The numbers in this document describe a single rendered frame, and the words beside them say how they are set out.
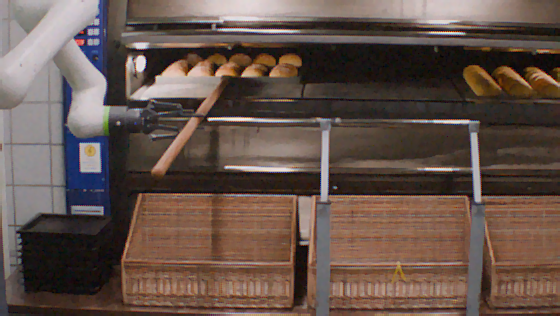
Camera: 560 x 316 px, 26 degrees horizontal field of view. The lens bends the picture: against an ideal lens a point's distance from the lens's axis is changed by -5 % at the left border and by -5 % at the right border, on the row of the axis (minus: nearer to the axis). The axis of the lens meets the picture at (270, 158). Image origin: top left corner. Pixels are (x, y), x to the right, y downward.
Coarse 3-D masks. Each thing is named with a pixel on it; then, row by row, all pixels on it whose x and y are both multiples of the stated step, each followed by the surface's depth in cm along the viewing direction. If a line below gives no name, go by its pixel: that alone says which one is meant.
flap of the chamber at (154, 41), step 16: (384, 48) 440; (400, 48) 439; (416, 48) 437; (432, 48) 435; (448, 48) 432; (464, 48) 430; (480, 48) 428; (496, 48) 426; (512, 48) 423; (528, 48) 421; (544, 48) 420
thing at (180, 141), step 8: (224, 80) 472; (216, 88) 450; (224, 88) 462; (208, 96) 431; (216, 96) 437; (208, 104) 416; (200, 112) 397; (192, 120) 382; (200, 120) 390; (184, 128) 369; (192, 128) 372; (184, 136) 356; (176, 144) 343; (184, 144) 351; (168, 152) 331; (176, 152) 337; (160, 160) 321; (168, 160) 323; (160, 168) 312; (152, 176) 311; (160, 176) 311
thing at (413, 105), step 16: (384, 112) 442; (400, 112) 441; (416, 112) 441; (432, 112) 441; (448, 112) 440; (464, 112) 440; (480, 112) 440; (496, 112) 439; (512, 112) 439; (528, 112) 439; (544, 112) 438
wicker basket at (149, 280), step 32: (160, 224) 447; (192, 224) 446; (288, 224) 445; (128, 256) 414; (160, 256) 446; (192, 256) 446; (224, 256) 445; (256, 256) 445; (288, 256) 444; (128, 288) 413; (160, 288) 424; (192, 288) 405; (224, 288) 425; (256, 288) 405; (288, 288) 425
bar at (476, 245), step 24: (168, 120) 408; (216, 120) 408; (240, 120) 407; (264, 120) 407; (288, 120) 406; (312, 120) 406; (336, 120) 405; (360, 120) 405; (384, 120) 405; (408, 120) 404; (432, 120) 404; (456, 120) 404; (480, 192) 389; (480, 216) 385; (480, 240) 387; (480, 264) 388; (480, 288) 390
